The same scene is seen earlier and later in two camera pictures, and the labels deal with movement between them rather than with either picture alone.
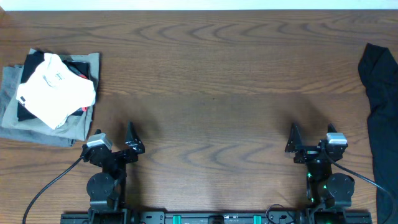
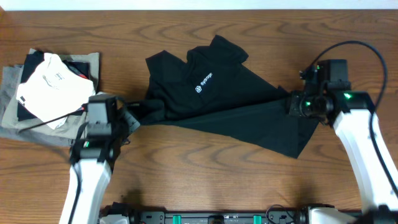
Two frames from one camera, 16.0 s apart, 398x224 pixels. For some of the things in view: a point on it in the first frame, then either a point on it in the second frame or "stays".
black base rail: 303,217 stays
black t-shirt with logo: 379,71 → 212,88
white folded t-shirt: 55,92 stays
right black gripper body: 307,155 → 306,106
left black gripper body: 122,161 → 126,123
